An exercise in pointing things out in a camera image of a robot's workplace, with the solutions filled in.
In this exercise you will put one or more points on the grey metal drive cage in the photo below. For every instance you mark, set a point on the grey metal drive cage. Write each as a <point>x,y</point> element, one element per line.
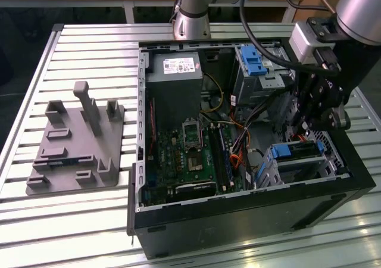
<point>250,92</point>

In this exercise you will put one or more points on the black graphics card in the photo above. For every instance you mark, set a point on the black graphics card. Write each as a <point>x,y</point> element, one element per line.
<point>195,188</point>

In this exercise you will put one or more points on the grey parts rack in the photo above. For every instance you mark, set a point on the grey parts rack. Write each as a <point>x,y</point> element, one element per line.
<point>74,149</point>

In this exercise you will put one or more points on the green motherboard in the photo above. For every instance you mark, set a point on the green motherboard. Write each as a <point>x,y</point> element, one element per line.
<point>169,160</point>

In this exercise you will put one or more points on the grey power supply unit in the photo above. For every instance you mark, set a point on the grey power supply unit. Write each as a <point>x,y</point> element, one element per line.
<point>175,101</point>

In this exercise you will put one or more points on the black PC case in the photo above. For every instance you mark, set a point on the black PC case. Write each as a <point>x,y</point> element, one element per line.
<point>238,226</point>

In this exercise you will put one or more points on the black RAM slot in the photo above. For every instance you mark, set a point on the black RAM slot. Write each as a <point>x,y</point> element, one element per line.
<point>223,155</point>
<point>219,155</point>
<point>216,155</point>

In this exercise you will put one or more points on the hard disk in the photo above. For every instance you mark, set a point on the hard disk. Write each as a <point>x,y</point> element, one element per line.
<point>302,150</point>

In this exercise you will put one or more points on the green RAM stick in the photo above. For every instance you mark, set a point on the green RAM stick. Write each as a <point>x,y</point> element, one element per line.
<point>64,162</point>

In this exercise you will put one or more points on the wooden desk grey frame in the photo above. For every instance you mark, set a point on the wooden desk grey frame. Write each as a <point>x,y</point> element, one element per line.
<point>59,3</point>

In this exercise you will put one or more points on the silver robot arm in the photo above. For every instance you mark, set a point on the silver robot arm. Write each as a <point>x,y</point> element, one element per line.
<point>193,18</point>

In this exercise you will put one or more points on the metal disk bay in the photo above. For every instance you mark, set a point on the metal disk bay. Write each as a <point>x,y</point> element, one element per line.
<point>300,169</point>

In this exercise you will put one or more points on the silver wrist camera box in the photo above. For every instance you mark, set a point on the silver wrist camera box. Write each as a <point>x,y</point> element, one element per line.
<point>303,41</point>

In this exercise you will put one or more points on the CPU socket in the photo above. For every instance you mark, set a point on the CPU socket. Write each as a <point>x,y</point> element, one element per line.
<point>195,163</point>

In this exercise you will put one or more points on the blue plastic drive latch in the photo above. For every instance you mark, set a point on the blue plastic drive latch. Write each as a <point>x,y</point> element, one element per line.
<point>253,65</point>

